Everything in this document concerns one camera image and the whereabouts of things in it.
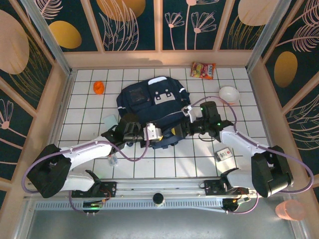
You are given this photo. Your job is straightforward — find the clear plastic pencil case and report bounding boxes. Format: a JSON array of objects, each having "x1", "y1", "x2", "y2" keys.
[{"x1": 107, "y1": 153, "x2": 120, "y2": 167}]

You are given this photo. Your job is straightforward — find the navy blue backpack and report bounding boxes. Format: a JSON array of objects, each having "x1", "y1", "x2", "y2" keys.
[{"x1": 116, "y1": 76, "x2": 192, "y2": 150}]

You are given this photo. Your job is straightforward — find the small white card box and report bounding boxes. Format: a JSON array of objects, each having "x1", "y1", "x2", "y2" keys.
[{"x1": 214, "y1": 148, "x2": 235, "y2": 162}]

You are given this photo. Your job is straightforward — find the red candy bag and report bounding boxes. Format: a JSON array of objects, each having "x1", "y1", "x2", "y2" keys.
[{"x1": 190, "y1": 61, "x2": 216, "y2": 80}]

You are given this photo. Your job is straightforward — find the white bowl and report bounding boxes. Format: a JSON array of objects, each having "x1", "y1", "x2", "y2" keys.
[{"x1": 219, "y1": 86, "x2": 240, "y2": 105}]

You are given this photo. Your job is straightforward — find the orange crumpled ball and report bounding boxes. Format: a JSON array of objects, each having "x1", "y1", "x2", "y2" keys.
[{"x1": 93, "y1": 81, "x2": 105, "y2": 95}]

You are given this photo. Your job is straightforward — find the black round knob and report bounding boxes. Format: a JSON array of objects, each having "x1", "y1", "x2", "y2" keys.
[{"x1": 153, "y1": 192, "x2": 165, "y2": 207}]

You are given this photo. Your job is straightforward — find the perforated metal vent strip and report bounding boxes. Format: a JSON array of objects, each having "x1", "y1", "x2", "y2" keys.
[{"x1": 34, "y1": 200, "x2": 225, "y2": 212}]

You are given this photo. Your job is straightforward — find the black controller board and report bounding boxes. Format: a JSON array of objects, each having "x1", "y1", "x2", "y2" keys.
[
  {"x1": 222, "y1": 198, "x2": 251, "y2": 214},
  {"x1": 83, "y1": 198, "x2": 110, "y2": 215}
]

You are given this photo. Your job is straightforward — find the pink translucent cup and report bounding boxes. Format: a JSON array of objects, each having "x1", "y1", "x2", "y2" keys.
[{"x1": 275, "y1": 200, "x2": 306, "y2": 221}]

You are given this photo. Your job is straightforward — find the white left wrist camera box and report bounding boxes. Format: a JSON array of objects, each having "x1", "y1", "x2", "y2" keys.
[{"x1": 145, "y1": 122, "x2": 163, "y2": 142}]

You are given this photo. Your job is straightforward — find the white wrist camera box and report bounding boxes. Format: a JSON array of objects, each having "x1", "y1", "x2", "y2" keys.
[
  {"x1": 181, "y1": 106, "x2": 198, "y2": 124},
  {"x1": 145, "y1": 122, "x2": 163, "y2": 142}
]

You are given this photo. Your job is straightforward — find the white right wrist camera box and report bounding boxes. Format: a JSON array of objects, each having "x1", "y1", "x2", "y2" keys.
[{"x1": 181, "y1": 106, "x2": 198, "y2": 124}]

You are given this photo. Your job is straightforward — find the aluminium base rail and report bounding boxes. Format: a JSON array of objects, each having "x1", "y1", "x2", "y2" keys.
[{"x1": 26, "y1": 178, "x2": 294, "y2": 199}]

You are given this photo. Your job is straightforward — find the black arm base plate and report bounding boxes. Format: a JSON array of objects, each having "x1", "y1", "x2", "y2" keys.
[
  {"x1": 71, "y1": 181, "x2": 118, "y2": 199},
  {"x1": 204, "y1": 179, "x2": 250, "y2": 196}
]

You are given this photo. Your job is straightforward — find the aluminium corner post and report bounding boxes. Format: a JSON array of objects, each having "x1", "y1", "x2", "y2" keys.
[
  {"x1": 245, "y1": 0, "x2": 291, "y2": 73},
  {"x1": 21, "y1": 0, "x2": 73, "y2": 75}
]

